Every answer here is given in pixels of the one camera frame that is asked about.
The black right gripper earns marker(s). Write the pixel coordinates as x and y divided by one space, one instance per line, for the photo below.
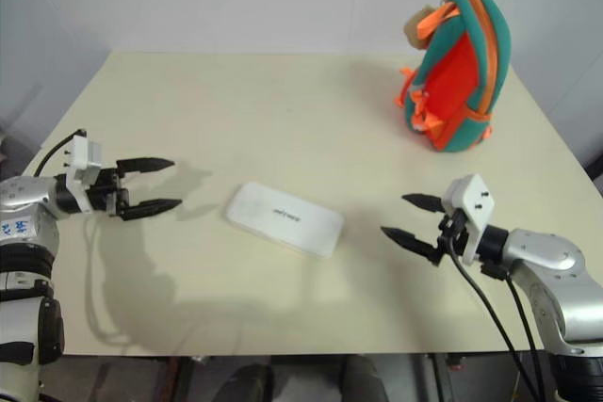
453 232

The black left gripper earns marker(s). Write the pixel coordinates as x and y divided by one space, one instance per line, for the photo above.
107 192

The white rectangular case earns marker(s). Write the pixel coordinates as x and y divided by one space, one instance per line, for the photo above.
285 219

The teal and orange backpack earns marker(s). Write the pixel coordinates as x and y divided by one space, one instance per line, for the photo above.
459 82

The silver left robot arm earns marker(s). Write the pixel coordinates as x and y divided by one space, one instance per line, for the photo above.
21 251

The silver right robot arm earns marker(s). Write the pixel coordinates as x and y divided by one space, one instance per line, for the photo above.
551 261

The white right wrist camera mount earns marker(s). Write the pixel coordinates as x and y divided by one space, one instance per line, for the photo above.
473 204

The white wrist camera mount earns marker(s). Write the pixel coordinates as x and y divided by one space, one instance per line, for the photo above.
473 204
81 157

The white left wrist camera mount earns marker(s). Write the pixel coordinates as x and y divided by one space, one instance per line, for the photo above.
81 157

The dark metal table frame bar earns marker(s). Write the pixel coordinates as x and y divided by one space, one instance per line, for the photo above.
450 378

